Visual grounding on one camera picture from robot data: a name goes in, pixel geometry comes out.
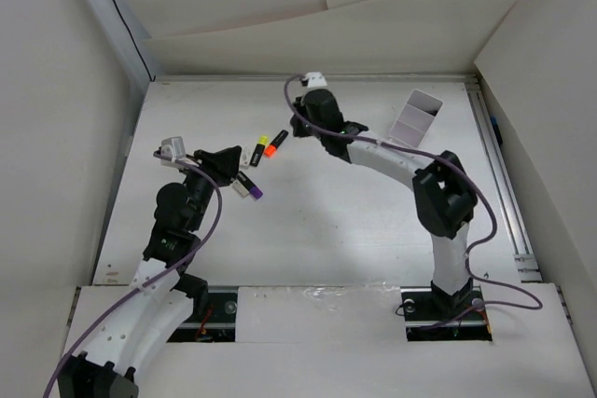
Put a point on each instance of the orange highlighter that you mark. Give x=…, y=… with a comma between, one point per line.
x=274, y=145

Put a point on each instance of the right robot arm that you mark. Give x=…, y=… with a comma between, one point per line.
x=444, y=201

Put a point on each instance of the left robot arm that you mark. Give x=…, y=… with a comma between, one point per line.
x=109, y=358

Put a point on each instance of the purple highlighter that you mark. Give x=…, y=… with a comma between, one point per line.
x=249, y=185

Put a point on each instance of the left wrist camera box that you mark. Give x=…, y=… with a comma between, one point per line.
x=171, y=149

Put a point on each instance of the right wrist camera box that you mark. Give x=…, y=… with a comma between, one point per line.
x=313, y=80

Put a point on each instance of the blue highlighter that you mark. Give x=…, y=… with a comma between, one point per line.
x=496, y=130

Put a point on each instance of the yellow highlighter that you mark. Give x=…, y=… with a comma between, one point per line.
x=258, y=151

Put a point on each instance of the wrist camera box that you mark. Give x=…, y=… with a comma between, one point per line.
x=313, y=80
x=171, y=149

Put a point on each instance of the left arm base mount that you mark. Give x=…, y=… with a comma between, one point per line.
x=216, y=324

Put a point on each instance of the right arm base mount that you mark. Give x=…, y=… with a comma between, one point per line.
x=425, y=321

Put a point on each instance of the white divided pen holder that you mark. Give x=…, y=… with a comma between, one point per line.
x=412, y=123

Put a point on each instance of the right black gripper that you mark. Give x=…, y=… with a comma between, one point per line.
x=301, y=106

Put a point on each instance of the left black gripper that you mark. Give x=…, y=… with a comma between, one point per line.
x=224, y=162

